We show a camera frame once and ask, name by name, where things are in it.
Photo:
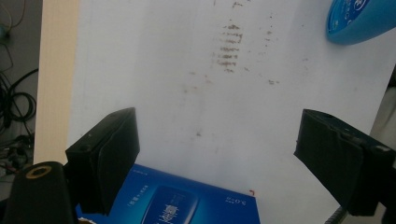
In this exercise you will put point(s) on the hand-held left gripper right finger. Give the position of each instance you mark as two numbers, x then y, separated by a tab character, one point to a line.
336	161

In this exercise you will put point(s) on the blue cardboard box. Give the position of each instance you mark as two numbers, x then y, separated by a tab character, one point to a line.
218	208

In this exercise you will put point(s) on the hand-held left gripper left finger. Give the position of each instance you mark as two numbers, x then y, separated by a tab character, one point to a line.
102	161

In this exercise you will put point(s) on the white work table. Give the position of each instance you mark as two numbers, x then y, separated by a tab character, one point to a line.
186	109

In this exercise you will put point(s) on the blue plastic bottle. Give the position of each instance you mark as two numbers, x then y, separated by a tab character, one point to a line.
358	21

